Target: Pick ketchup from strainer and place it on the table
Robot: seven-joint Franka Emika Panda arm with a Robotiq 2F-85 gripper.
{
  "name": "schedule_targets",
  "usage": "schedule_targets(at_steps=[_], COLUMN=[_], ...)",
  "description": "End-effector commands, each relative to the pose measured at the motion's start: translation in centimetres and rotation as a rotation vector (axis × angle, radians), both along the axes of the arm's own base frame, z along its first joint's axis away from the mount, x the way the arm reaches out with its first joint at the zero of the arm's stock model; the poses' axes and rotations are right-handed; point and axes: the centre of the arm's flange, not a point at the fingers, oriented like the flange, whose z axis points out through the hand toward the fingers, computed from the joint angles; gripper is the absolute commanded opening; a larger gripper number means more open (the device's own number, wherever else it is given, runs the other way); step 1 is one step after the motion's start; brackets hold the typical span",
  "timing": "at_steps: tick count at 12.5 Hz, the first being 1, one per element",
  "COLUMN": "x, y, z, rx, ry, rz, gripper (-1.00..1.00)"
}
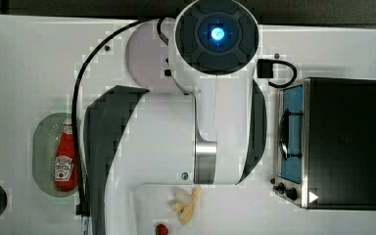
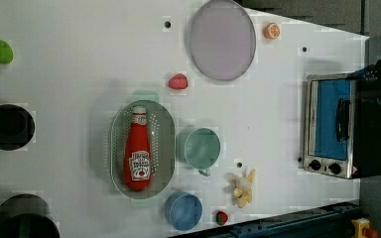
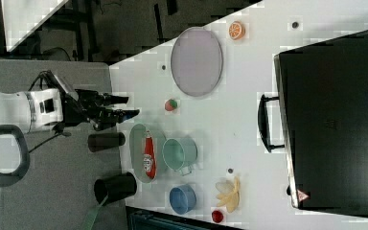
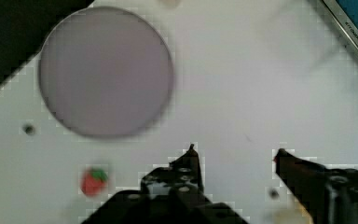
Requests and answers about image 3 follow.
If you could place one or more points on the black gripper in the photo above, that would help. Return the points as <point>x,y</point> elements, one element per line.
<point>92,107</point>

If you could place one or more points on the red ketchup bottle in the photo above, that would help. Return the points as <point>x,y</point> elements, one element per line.
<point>149,157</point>

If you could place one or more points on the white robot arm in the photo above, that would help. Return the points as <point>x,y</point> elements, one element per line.
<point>50,110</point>

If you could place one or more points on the black cylinder upper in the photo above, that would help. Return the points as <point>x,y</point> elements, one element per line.
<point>105,141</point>

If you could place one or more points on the black cylinder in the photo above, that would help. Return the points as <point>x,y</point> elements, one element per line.
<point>115,188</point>
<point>105,141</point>

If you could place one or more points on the strawberry toy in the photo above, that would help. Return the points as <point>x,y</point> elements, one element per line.
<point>171,105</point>

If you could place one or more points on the green mug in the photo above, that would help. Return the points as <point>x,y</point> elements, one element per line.
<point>179,154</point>

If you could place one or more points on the black cylinder lower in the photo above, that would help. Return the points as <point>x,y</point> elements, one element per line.
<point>115,188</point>

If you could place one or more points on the grey round plate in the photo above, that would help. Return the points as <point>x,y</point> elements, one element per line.
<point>196,62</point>

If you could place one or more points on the blue bowl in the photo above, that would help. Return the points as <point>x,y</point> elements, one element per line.
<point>182,199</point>

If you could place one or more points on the orange slice toy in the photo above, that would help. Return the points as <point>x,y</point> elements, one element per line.
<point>236,30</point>

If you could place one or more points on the red apple toy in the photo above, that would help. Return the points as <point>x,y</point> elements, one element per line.
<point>217,216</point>

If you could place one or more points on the black toaster oven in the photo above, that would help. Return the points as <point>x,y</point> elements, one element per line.
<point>323,99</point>

